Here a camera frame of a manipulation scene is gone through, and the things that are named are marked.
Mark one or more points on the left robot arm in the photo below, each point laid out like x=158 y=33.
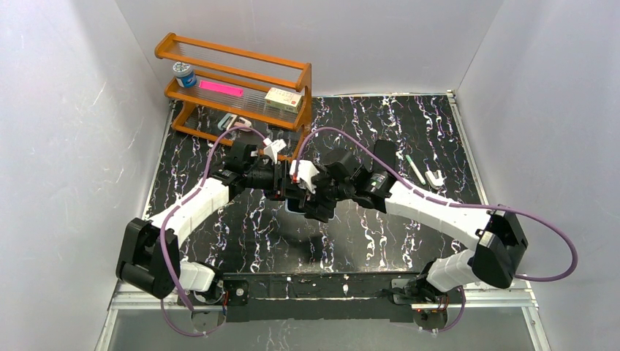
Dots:
x=150 y=251

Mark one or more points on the white small clip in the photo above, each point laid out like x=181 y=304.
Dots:
x=435 y=179

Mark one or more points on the blue white round jar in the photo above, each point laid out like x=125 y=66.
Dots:
x=184 y=74

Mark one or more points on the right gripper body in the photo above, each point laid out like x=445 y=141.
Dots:
x=314 y=196

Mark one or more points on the orange wooden shelf rack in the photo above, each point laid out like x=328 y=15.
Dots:
x=255 y=73

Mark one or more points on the white green marker pen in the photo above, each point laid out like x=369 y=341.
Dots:
x=415 y=169

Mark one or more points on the pink flat card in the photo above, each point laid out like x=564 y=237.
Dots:
x=221 y=88

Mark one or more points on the light blue phone case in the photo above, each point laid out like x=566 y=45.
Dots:
x=294 y=206

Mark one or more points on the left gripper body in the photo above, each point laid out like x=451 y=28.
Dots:
x=279 y=181

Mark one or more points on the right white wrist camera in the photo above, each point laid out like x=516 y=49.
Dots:
x=302 y=173

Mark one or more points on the cream cardboard box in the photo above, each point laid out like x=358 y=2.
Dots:
x=284 y=100

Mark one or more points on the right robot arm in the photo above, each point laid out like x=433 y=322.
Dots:
x=493 y=238

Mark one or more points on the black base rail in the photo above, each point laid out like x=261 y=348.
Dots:
x=323 y=296

